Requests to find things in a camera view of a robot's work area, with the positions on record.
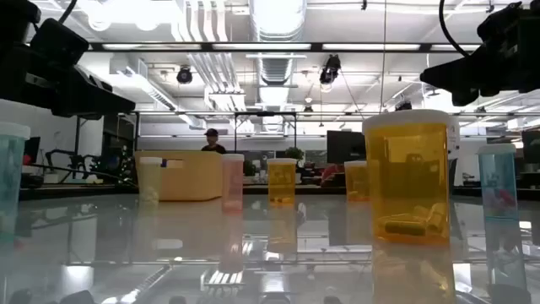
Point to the black ceiling spotlight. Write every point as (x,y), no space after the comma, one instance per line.
(403,105)
(184,75)
(330,69)

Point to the green potted plant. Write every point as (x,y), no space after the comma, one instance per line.
(295,153)

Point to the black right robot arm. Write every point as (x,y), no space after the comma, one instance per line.
(533,42)

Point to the black computer monitor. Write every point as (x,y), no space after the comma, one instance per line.
(531,148)
(343,148)
(31,148)

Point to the cream round disc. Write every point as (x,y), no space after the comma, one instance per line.
(407,177)

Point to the black metal rig frame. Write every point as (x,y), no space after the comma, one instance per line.
(77,139)

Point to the small white cap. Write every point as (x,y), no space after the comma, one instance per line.
(12,177)

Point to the small white cylinder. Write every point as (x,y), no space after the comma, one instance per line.
(498,181)

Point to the pink pill bottle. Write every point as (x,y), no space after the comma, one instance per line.
(233,186)

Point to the person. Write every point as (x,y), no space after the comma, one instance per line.
(333,175)
(214,148)

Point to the white pillar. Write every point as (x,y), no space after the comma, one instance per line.
(455,135)

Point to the orange plastic bin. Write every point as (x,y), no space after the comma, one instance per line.
(190,177)

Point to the amber pill bottle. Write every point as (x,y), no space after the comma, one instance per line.
(354,181)
(281,181)

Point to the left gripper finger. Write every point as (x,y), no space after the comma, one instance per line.
(84,110)
(93,93)

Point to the silver ventilation duct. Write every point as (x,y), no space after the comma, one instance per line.
(276,25)

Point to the black overhead light bar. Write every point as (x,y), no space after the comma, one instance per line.
(316,47)

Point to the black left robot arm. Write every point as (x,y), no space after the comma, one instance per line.
(12,14)

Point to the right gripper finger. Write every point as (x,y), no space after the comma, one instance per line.
(460,81)
(460,65)

